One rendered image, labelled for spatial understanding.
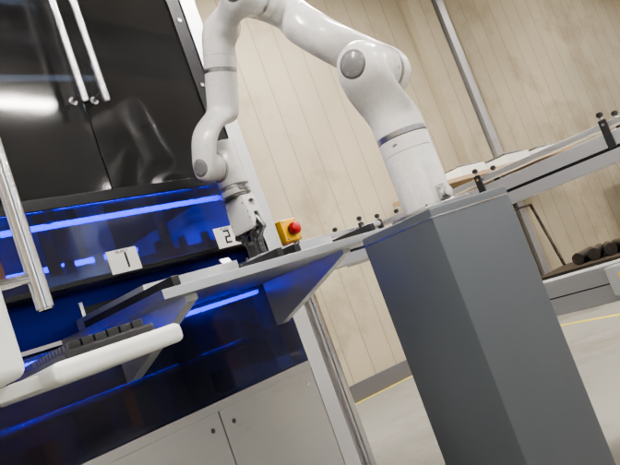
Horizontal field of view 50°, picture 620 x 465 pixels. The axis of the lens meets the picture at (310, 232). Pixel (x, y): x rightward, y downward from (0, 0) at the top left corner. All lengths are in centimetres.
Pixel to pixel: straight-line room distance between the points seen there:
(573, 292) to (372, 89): 114
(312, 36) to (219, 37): 30
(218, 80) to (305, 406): 95
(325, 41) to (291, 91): 345
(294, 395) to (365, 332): 289
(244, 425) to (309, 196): 316
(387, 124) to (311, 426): 91
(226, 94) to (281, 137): 306
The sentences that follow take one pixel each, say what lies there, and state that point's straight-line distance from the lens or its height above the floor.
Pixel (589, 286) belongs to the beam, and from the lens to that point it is 233.
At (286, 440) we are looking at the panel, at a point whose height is 43.
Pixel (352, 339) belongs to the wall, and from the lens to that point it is 472.
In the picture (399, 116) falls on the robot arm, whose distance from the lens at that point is 152.
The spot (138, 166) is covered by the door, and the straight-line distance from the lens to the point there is 185.
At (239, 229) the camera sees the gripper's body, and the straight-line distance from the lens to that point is 182.
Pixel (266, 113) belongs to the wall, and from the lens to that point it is 489.
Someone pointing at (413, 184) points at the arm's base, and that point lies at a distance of 150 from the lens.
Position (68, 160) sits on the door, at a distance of 177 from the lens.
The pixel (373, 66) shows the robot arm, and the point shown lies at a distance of 149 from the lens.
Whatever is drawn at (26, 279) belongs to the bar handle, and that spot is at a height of 93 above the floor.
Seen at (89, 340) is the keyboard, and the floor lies 82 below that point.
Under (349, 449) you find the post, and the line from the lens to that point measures 206.
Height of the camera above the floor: 76
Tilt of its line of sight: 6 degrees up
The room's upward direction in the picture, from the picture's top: 20 degrees counter-clockwise
